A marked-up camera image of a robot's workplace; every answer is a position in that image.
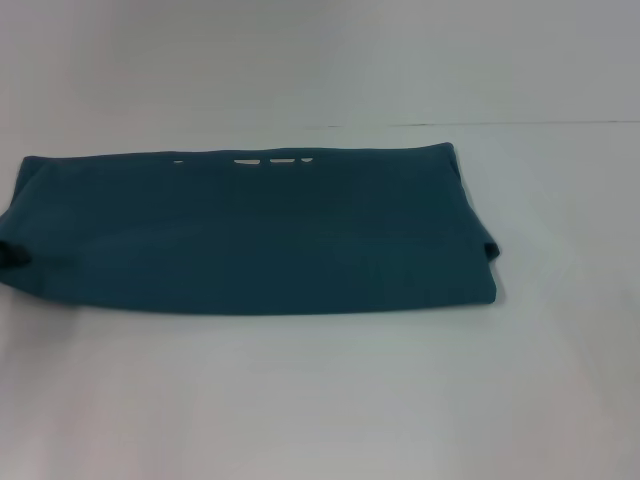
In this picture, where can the teal blue t-shirt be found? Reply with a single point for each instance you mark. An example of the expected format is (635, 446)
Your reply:
(250, 235)

